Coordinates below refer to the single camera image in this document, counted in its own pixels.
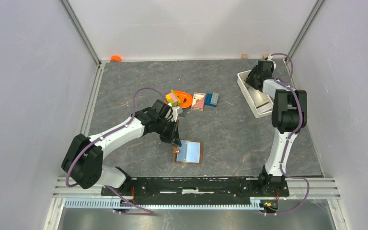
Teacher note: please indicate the white rectangular plastic tray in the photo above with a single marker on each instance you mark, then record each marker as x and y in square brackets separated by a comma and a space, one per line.
[253, 97]

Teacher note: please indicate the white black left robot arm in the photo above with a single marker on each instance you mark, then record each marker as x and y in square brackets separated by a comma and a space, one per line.
[83, 161]

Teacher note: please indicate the brown leather card holder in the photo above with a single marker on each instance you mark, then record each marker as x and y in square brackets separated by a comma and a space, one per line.
[189, 152]

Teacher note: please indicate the pink yellow green block stack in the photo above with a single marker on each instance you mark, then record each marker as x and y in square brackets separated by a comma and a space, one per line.
[173, 99]

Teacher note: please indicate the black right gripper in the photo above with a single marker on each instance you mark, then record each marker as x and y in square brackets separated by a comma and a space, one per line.
[248, 79]

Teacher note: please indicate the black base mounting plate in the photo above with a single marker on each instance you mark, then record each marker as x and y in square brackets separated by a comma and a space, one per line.
[232, 190]

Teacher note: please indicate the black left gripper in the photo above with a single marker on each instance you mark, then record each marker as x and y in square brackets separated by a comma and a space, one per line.
[175, 139]

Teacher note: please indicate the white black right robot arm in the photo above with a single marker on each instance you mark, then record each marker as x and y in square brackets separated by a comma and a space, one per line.
[288, 109]

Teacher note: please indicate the blue grey building block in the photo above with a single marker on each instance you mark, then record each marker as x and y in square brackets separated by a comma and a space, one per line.
[212, 99]

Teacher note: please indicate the orange tape roll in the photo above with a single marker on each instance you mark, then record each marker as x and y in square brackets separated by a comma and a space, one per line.
[115, 58]

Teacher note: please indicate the red playing card box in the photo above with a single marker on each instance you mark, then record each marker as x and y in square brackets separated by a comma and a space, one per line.
[198, 102]

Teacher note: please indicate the stack of white cards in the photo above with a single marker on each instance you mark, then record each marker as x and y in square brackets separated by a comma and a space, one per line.
[265, 108]

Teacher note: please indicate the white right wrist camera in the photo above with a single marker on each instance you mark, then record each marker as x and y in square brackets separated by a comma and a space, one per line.
[270, 58]

